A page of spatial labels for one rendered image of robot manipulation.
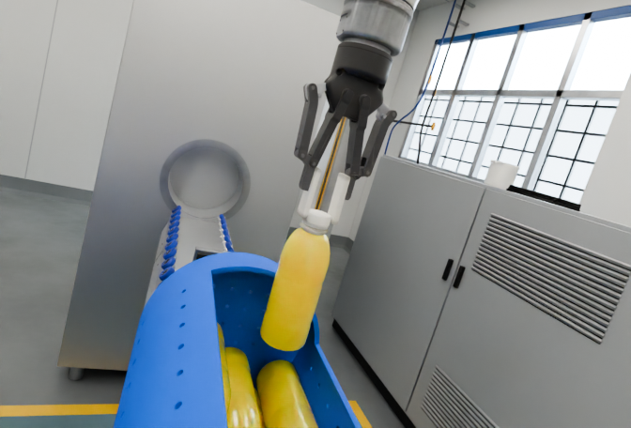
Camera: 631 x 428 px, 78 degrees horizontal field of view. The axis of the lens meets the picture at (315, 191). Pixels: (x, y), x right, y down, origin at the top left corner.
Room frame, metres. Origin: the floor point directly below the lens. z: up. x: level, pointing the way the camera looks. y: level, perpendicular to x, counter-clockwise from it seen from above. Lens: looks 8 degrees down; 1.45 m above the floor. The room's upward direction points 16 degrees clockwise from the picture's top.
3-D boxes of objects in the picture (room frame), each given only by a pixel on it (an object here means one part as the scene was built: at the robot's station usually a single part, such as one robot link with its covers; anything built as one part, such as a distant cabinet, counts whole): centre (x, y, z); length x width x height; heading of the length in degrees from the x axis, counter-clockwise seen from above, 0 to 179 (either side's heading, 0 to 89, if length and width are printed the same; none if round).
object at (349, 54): (0.54, -0.01, 1.53); 0.08 x 0.07 x 0.09; 110
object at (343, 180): (0.55, -0.03, 1.37); 0.03 x 0.01 x 0.07; 20
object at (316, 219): (0.54, -0.01, 1.34); 0.04 x 0.04 x 0.02
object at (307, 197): (0.53, 0.01, 1.37); 0.03 x 0.01 x 0.07; 20
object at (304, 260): (0.54, -0.01, 1.24); 0.07 x 0.07 x 0.19
